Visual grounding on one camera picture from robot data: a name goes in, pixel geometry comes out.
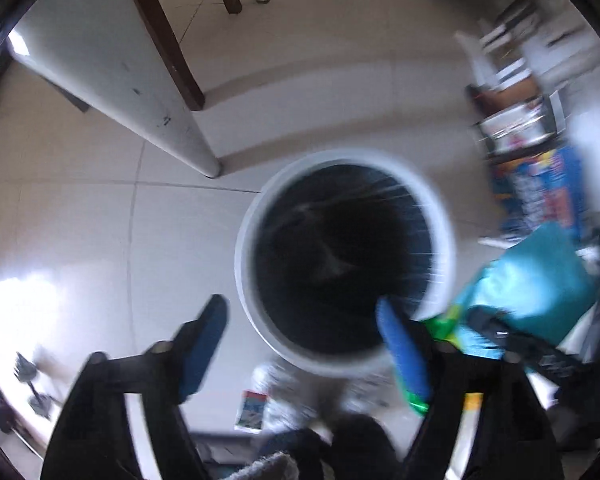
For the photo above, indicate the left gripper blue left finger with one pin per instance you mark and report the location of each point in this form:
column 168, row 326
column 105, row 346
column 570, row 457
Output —
column 195, row 345

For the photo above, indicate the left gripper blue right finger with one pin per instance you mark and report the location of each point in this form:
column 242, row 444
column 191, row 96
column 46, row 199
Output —
column 408, row 342

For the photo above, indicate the teal snack bag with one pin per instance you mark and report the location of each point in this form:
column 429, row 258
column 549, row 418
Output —
column 540, row 286

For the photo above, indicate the white round trash bin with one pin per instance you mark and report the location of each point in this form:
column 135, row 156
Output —
column 327, row 237

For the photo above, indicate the small carton on floor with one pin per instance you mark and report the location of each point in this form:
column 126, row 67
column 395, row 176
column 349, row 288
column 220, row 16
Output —
column 250, row 415

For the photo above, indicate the blue printed cardboard box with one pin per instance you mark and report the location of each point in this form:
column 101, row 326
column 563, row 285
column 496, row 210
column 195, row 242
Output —
column 541, row 184

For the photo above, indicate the dark wooden chair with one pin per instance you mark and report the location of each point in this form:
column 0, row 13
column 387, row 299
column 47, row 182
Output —
column 175, row 25

